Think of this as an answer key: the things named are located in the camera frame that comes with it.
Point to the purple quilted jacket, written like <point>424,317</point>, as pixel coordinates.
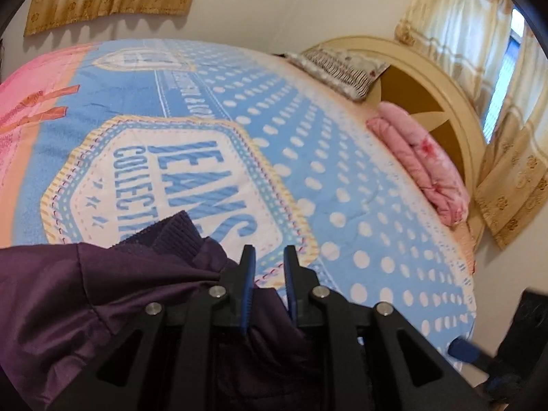
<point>85,295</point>

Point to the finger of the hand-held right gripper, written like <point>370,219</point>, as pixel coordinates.
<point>503,383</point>
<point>464,349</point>

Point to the cream sheer patterned curtain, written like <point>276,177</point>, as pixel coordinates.
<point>454,21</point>

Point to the blue and pink printed bedcover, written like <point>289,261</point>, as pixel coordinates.
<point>342,180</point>

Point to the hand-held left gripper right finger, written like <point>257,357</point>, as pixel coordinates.
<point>290,291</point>

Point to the window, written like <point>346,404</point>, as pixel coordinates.
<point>507,68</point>

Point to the cream round bed headboard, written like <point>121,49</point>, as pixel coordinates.
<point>432,94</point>

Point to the striped floral pillow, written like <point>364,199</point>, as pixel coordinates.
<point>338,68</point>

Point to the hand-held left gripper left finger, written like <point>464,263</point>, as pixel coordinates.
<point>247,291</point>

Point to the pink folded quilt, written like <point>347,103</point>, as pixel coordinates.
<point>419,158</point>

